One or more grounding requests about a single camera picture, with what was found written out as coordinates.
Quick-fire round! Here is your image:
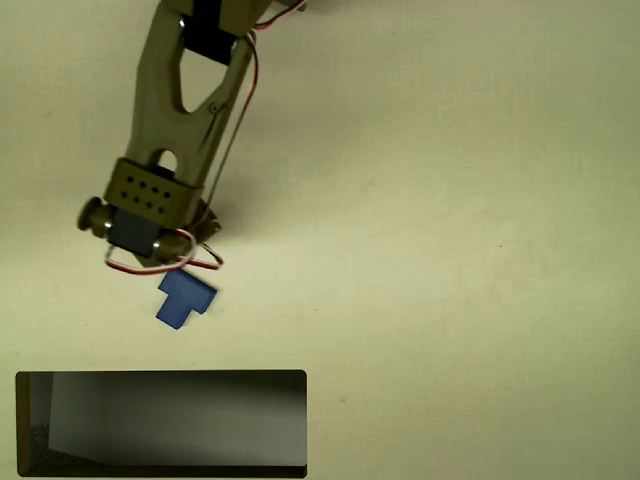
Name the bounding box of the blue T-shaped block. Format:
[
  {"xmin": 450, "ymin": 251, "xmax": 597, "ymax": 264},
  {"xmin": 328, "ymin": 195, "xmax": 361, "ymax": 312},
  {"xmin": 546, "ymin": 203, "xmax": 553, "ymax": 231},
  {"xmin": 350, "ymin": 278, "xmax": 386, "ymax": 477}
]
[{"xmin": 155, "ymin": 269, "xmax": 220, "ymax": 333}]

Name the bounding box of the dark rectangular bin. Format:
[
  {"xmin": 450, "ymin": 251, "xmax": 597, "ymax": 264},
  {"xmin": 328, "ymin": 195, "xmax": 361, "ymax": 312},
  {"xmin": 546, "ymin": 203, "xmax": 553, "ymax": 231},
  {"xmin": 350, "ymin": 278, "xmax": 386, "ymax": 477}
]
[{"xmin": 14, "ymin": 369, "xmax": 309, "ymax": 479}]

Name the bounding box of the red white black servo cable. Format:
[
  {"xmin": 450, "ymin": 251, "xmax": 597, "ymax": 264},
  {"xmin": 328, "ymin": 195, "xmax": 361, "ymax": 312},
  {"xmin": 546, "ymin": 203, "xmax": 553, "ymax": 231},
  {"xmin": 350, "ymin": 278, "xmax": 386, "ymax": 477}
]
[{"xmin": 104, "ymin": 228, "xmax": 225, "ymax": 276}]

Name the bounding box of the thin red black arm cable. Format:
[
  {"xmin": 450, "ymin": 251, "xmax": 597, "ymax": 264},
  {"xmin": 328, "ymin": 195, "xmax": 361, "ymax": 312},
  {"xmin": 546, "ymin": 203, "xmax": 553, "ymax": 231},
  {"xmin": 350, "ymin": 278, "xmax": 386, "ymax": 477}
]
[{"xmin": 198, "ymin": 0, "xmax": 307, "ymax": 211}]

